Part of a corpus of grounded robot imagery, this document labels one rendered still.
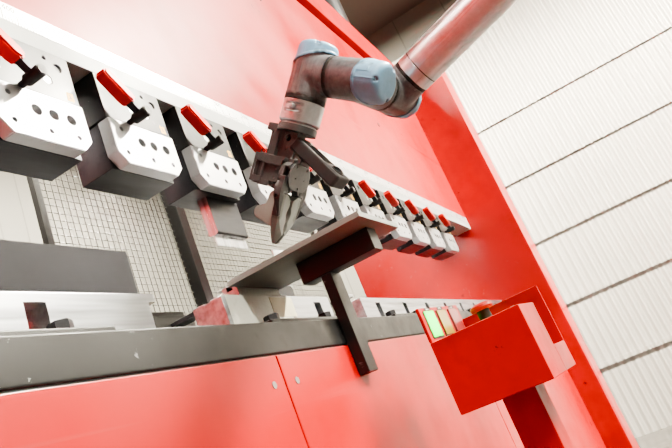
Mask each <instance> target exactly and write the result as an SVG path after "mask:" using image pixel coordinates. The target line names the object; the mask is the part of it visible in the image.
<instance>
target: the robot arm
mask: <svg viewBox="0 0 672 448"><path fill-rule="evenodd" d="M516 1H517V0H457V1H456V2H455V3H454V4H453V5H452V6H451V7H450V8H449V9H448V10H447V11H446V12H445V13H444V14H443V15H442V16H441V17H440V18H439V19H438V20H437V21H436V22H435V23H434V25H433V26H432V27H431V28H430V29H429V30H428V31H427V32H426V33H425V34H424V35H423V36H422V37H421V38H420V39H419V40H418V41H417V42H416V43H415V44H414V45H413V46H412V47H411V48H410V49H409V50H408V51H407V52H406V53H405V54H404V55H403V56H402V57H401V58H400V60H399V61H398V62H397V63H396V64H395V65H394V66H393V67H392V65H391V64H390V63H388V62H386V61H382V60H378V59H375V58H354V57H342V56H338V55H339V51H338V49H337V48H336V47H335V46H333V45H332V44H329V43H327V42H324V41H318V40H316V39H305V40H303V41H301V42H300V44H299V46H298V49H297V53H296V56H295V58H294V59H293V62H292V65H293V66H292V70H291V74H290V78H289V82H288V85H287V89H286V93H285V97H284V101H283V105H282V108H281V112H280V116H279V119H280V120H281V121H279V123H274V122H269V125H268V129H269V130H271V131H272V134H271V137H270V141H269V145H268V149H266V148H263V149H266V150H267V153H266V152H265V151H266V150H264V152H263V151H262V150H263V149H262V150H261V151H260V152H257V151H256V154H255V157H254V161H253V165H252V169H251V173H250V176H249V180H252V181H253V182H256V183H257V184H261V185H265V186H269V187H271V188H274V190H273V191H271V192H270V194H269V197H268V200H267V202H266V203H265V204H261V205H258V206H256V207H255V210H254V215H255V216H256V218H258V219H260V220H261V221H263V222H264V223H266V224H267V225H269V226H270V227H271V241H272V243H273V244H278V243H279V242H280V241H281V240H282V238H283V237H284V236H285V235H286V234H287V232H288V231H289V229H290V228H291V227H292V225H293V223H294V221H295V220H296V219H297V217H298V215H299V213H300V211H301V209H302V207H303V204H304V202H305V198H306V194H307V188H308V186H309V179H310V169H309V168H310V167H311V168H312V169H313V170H314V171H315V172H316V173H317V174H318V175H319V176H320V177H321V178H322V179H323V181H324V183H325V184H326V185H328V186H330V187H333V188H337V189H341V190H342V189H343V188H344V187H345V186H346V185H347V183H348V182H349V178H348V177H347V176H346V175H344V173H343V171H342V170H341V169H340V168H339V167H337V166H335V165H334V164H333V163H332V162H331V161H330V160H329V159H328V158H327V157H326V156H325V155H323V154H322V153H321V152H320V151H319V150H318V149H317V148H316V147H315V146H314V145H313V144H312V143H311V142H309V141H307V140H305V139H306V138H308V139H316V135H317V131H316V130H319V129H320V125H321V121H322V117H323V113H324V110H325V106H326V102H327V98H330V99H337V100H344V101H350V102H355V103H358V104H360V105H363V106H365V107H368V108H370V109H373V110H376V111H379V112H381V113H383V114H384V115H386V116H389V117H394V118H399V119H405V118H408V117H410V116H412V115H414V114H415V113H416V112H417V111H418V109H419V106H420V104H421V101H422V96H421V95H422V94H423V93H424V92H425V91H426V90H427V89H428V88H429V87H430V86H431V85H432V84H433V83H434V82H435V81H436V80H437V79H438V78H439V77H440V76H441V75H442V74H443V73H444V72H445V71H446V70H447V69H448V68H449V67H450V66H451V65H452V64H453V63H454V62H455V61H456V60H457V59H458V58H459V57H460V56H461V55H462V54H463V53H464V52H465V51H467V50H468V49H469V48H470V47H471V46H472V45H473V44H474V43H475V42H476V41H477V40H478V39H479V38H480V37H481V36H482V35H483V34H484V33H485V32H486V31H487V30H488V29H489V28H490V27H491V26H492V25H493V24H494V23H495V22H496V21H497V20H498V19H499V18H500V17H501V16H502V15H503V14H504V13H505V12H506V11H507V10H508V9H509V8H510V7H511V6H512V5H513V4H514V3H515V2H516ZM253 171H254V172H253ZM288 193H289V194H290V193H292V195H289V194H288Z"/></svg>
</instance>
